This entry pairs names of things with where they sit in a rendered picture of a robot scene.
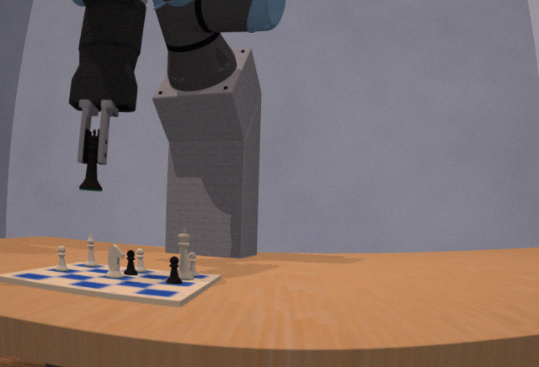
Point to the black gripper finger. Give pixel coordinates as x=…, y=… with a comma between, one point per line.
x=89, y=110
x=108, y=109

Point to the white knight chess piece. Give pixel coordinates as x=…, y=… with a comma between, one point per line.
x=114, y=256

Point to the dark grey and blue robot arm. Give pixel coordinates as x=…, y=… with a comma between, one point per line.
x=198, y=55

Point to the white bishop chess piece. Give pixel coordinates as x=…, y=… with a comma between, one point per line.
x=90, y=261

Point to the black pawn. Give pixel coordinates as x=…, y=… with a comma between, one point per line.
x=130, y=266
x=174, y=276

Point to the blue and white chessboard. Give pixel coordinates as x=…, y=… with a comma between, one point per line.
x=149, y=287

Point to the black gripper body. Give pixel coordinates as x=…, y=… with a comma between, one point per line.
x=109, y=46

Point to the white chess king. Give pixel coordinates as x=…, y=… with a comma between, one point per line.
x=183, y=271

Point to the black chess king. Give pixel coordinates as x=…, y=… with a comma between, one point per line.
x=90, y=182

